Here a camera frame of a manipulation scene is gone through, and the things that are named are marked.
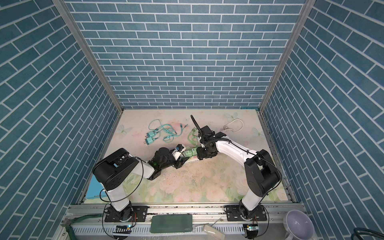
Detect green charger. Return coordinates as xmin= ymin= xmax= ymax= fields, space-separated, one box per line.
xmin=184 ymin=150 xmax=194 ymax=158
xmin=192 ymin=148 xmax=198 ymax=156

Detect teal charger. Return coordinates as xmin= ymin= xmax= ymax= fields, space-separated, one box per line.
xmin=146 ymin=130 xmax=159 ymax=138
xmin=145 ymin=137 xmax=157 ymax=145

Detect white power strip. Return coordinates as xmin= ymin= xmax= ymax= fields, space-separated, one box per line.
xmin=184 ymin=147 xmax=199 ymax=162

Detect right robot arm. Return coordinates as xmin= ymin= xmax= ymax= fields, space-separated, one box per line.
xmin=197 ymin=126 xmax=282 ymax=220

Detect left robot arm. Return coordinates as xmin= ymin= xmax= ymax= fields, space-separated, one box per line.
xmin=93 ymin=144 xmax=189 ymax=213

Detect blue sheet at left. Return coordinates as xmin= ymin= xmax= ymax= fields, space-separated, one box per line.
xmin=86 ymin=175 xmax=104 ymax=200

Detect white small device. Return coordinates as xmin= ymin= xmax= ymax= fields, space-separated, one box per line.
xmin=203 ymin=224 xmax=225 ymax=240

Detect white bowl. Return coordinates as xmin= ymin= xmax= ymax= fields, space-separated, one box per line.
xmin=283 ymin=210 xmax=315 ymax=240

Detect black corrugated cable conduit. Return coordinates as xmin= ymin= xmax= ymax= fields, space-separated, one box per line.
xmin=190 ymin=114 xmax=203 ymax=136

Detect teal multi-head cable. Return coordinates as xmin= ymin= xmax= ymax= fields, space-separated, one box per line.
xmin=148 ymin=118 xmax=189 ymax=143

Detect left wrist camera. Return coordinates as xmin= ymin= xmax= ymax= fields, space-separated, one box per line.
xmin=172 ymin=144 xmax=186 ymax=161

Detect white power strip cord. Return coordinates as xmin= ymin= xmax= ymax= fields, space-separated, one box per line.
xmin=223 ymin=118 xmax=244 ymax=133

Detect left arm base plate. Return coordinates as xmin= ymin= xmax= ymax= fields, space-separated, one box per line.
xmin=104 ymin=205 xmax=149 ymax=223

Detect green box on rail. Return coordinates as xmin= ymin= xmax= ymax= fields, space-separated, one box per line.
xmin=150 ymin=214 xmax=193 ymax=234

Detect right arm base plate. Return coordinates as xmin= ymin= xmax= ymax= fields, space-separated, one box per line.
xmin=224 ymin=205 xmax=268 ymax=222

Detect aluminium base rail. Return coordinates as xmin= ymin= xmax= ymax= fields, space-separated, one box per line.
xmin=53 ymin=201 xmax=305 ymax=240

